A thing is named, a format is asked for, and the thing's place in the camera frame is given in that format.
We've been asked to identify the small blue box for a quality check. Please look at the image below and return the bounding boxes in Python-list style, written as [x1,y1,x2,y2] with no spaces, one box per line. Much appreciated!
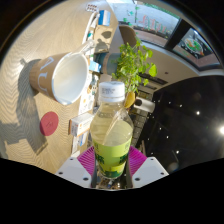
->
[98,9,112,27]

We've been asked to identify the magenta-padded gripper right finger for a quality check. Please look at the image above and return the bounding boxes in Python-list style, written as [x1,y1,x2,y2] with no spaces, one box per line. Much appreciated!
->
[124,145,170,189]

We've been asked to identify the brown paper cup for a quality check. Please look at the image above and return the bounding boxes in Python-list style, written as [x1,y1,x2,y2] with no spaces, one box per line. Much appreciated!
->
[29,52,91,107]

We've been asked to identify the green potted plant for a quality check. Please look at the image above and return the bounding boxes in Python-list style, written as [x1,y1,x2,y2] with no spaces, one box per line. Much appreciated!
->
[111,38,158,109]

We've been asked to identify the flat round red coaster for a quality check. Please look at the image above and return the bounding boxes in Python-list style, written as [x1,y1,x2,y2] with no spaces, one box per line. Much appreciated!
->
[39,111,60,137]

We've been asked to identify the group of ceiling lights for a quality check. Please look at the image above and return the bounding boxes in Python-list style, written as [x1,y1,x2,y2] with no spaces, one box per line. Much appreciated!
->
[156,96,224,158]

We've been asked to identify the large painted glass window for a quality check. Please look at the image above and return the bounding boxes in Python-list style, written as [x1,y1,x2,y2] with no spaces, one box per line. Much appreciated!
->
[113,0,221,71]

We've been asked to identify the pill blister pack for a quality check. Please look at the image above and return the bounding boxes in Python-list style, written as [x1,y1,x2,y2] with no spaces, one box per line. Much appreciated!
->
[85,3,99,13]

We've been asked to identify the clear green-label drink bottle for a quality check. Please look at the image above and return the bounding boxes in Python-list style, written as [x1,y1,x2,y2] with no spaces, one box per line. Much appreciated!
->
[89,80,135,180]

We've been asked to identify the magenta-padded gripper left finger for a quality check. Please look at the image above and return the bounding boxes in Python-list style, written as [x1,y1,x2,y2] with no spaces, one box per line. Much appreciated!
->
[54,145,99,190]

